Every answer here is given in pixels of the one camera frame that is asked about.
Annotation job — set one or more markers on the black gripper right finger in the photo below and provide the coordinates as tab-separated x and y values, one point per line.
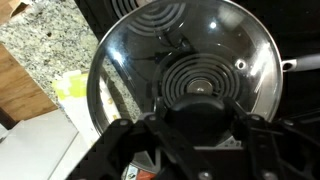
283	150

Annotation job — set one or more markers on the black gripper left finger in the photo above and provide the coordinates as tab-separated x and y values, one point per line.
143	143

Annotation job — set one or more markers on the glass lid with black knob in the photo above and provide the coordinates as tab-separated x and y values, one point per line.
206	43

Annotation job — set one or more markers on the black electric stove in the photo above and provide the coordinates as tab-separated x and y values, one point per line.
296	26

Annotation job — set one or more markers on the white yellow paper pile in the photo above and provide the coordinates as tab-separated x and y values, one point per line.
73	86

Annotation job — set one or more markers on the black coil burner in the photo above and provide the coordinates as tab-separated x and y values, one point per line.
200	71
146	13

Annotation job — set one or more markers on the white flat board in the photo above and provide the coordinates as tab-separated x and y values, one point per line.
33	150

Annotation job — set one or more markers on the speckled granite countertop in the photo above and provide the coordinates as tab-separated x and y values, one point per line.
46	36

